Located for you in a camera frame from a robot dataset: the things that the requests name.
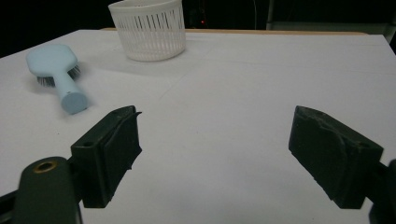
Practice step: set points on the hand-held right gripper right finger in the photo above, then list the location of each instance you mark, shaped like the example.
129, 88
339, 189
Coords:
330, 155

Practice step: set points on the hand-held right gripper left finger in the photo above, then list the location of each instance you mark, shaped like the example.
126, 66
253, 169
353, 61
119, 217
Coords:
102, 161

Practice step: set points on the light blue hairbrush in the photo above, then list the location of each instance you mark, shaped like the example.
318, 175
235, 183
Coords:
53, 60

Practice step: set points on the white slotted plastic basket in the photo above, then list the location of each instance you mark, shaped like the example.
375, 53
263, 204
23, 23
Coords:
149, 46

